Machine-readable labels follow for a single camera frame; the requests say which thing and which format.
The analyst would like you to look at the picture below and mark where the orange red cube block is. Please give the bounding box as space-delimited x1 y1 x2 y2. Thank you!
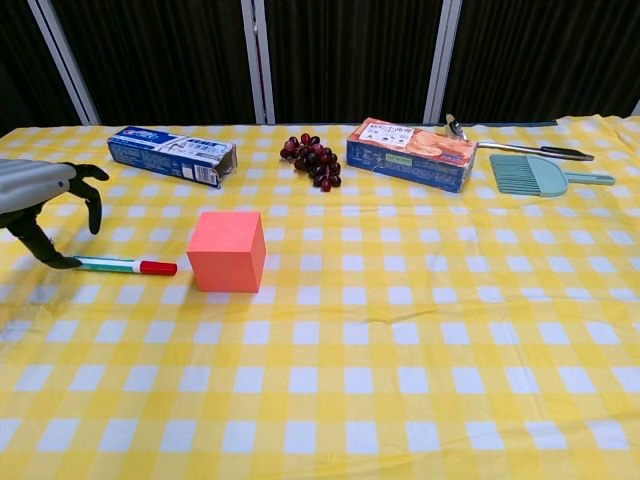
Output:
186 210 267 294

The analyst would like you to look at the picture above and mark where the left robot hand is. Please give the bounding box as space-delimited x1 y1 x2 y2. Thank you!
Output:
0 159 110 270

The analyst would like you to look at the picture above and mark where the blue orange cracker box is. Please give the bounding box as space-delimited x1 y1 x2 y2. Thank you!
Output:
345 117 479 194

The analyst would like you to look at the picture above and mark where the white frame post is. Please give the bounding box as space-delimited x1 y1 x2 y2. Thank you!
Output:
422 0 464 125
240 0 277 125
26 0 101 126

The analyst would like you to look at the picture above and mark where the black curtain backdrop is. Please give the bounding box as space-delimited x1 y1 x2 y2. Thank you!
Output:
0 0 640 137

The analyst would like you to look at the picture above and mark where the green white red marker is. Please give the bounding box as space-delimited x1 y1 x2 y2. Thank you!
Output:
72 255 179 277

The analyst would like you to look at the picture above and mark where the blue toothpaste box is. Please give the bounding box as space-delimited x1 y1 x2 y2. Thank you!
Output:
106 125 238 190

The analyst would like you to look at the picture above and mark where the teal plastic brush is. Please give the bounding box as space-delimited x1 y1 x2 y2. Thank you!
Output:
488 153 617 197

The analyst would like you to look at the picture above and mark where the yellow white checkered tablecloth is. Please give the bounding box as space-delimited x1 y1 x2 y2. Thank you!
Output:
0 114 640 480

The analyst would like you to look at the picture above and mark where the dark red grape bunch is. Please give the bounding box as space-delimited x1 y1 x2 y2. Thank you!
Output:
279 132 343 193

